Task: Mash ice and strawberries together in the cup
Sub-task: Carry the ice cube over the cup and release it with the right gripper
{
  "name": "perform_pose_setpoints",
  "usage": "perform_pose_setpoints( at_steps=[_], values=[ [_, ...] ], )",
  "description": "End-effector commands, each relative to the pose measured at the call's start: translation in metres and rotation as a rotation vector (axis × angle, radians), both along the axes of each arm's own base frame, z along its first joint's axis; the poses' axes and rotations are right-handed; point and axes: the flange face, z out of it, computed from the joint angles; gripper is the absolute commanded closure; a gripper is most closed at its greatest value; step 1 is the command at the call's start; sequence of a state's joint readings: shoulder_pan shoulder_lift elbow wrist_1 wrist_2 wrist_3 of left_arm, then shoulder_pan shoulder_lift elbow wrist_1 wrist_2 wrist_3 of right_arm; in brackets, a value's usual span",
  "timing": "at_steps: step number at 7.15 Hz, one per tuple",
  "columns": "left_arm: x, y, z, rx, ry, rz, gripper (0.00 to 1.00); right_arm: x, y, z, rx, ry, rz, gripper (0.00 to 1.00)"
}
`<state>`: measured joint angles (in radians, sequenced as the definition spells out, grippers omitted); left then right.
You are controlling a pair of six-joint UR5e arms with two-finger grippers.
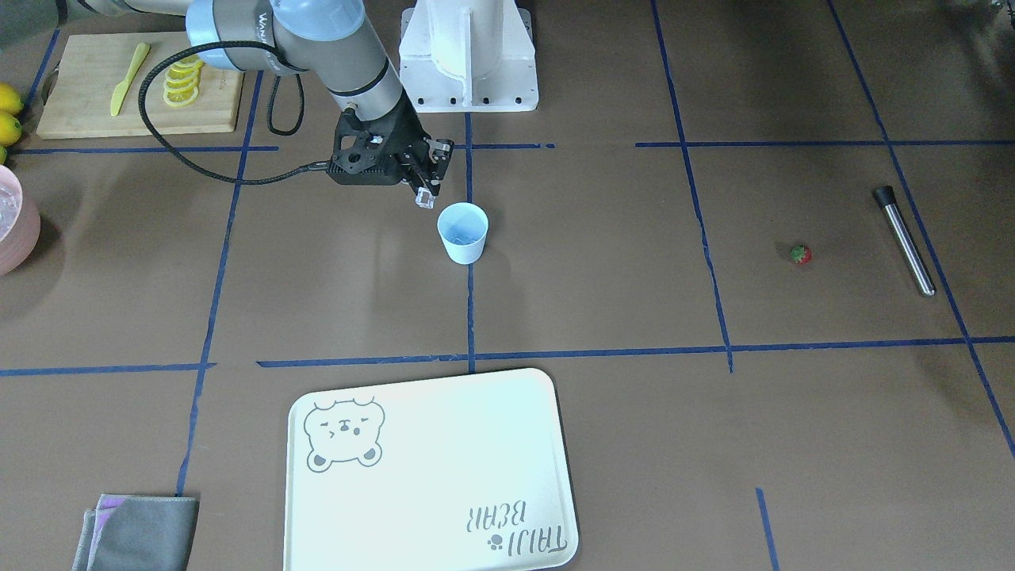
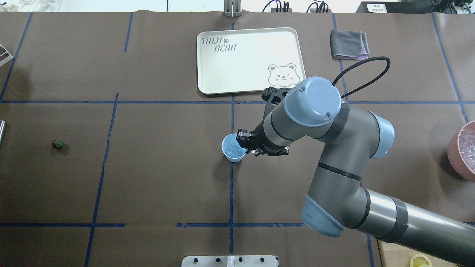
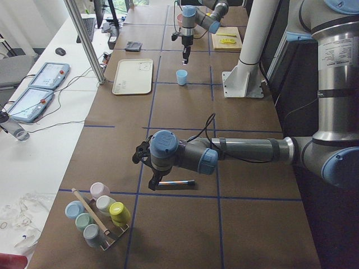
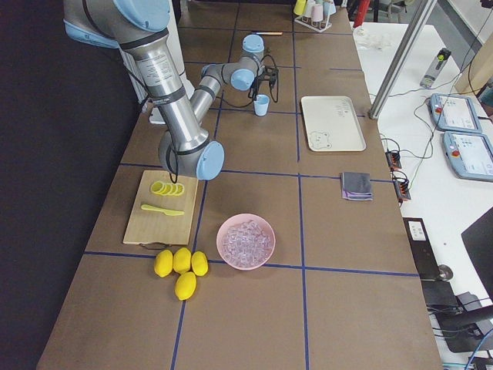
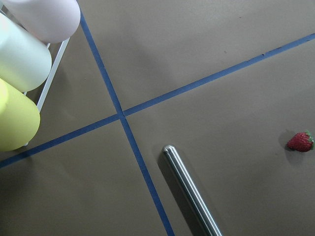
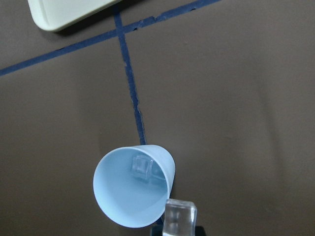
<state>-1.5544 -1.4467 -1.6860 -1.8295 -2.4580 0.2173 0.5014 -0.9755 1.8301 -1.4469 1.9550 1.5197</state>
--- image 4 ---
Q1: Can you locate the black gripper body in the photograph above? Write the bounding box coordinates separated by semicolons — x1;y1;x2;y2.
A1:
248;66;278;99

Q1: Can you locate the light blue plastic cup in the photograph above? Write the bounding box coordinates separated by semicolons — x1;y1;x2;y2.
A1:
253;94;270;116

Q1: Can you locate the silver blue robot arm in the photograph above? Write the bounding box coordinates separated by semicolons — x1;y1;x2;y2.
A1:
64;0;278;180

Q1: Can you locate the white cup rack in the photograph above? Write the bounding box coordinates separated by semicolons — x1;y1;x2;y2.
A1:
294;15;332;33

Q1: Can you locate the yellow cup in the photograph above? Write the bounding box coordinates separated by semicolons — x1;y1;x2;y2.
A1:
293;0;307;15

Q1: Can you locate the pink cup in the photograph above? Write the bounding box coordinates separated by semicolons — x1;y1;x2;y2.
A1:
311;3;324;22

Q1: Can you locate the pink bowl of ice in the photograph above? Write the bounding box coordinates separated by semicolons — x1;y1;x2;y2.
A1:
216;214;276;271

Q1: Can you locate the cream bear serving tray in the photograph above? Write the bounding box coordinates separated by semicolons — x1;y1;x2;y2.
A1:
301;96;366;152

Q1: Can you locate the grey purple folded cloth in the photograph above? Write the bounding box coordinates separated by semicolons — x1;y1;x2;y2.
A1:
340;172;373;201

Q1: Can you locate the black power strip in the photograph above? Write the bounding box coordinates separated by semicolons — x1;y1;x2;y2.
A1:
385;150;401;170
393;177;411;203

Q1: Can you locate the lemon slices row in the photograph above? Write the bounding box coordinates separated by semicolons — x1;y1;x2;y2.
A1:
150;180;185;197

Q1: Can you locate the wooden cutting board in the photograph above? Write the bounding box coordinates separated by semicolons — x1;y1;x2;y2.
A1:
123;170;198;245

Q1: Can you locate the yellow plastic knife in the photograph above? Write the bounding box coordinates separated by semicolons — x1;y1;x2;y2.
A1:
140;204;185;217

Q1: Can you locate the blue teach pendant tablet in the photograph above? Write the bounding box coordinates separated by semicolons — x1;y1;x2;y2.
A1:
429;93;482;133
442;131;492;182

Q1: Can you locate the whole yellow lemon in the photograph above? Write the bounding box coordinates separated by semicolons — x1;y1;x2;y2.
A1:
191;251;209;277
173;247;192;274
174;271;197;301
154;250;173;278

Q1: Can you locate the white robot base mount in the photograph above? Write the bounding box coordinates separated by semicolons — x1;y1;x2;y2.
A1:
149;106;166;125

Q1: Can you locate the aluminium frame post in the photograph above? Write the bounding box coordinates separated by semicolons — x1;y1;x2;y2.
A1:
368;0;438;119

